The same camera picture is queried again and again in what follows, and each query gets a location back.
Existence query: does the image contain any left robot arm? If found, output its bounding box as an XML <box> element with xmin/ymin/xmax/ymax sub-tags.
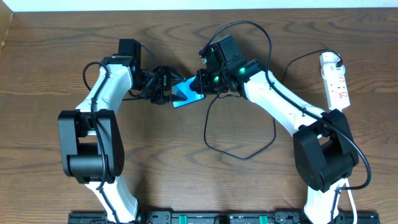
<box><xmin>58</xmin><ymin>39</ymin><xmax>187</xmax><ymax>223</ymax></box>

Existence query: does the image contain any white power strip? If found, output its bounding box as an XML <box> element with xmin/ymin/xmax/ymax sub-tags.
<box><xmin>319</xmin><ymin>51</ymin><xmax>351</xmax><ymax>112</ymax></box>

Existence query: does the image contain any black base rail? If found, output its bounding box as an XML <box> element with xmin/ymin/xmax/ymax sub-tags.
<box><xmin>67</xmin><ymin>211</ymin><xmax>381</xmax><ymax>224</ymax></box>

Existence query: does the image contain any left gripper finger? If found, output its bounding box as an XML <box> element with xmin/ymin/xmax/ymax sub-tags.
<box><xmin>165</xmin><ymin>91</ymin><xmax>187</xmax><ymax>103</ymax></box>
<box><xmin>170</xmin><ymin>67</ymin><xmax>186</xmax><ymax>82</ymax></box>

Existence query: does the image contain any white USB charger plug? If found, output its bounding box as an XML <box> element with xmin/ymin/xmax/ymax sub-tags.
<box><xmin>321</xmin><ymin>62</ymin><xmax>346</xmax><ymax>80</ymax></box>

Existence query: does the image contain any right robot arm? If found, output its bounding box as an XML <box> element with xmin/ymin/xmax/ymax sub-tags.
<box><xmin>189</xmin><ymin>35</ymin><xmax>359</xmax><ymax>223</ymax></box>

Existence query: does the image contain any blue Galaxy smartphone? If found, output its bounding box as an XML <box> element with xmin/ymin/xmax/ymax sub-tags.
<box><xmin>171</xmin><ymin>77</ymin><xmax>206</xmax><ymax>108</ymax></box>

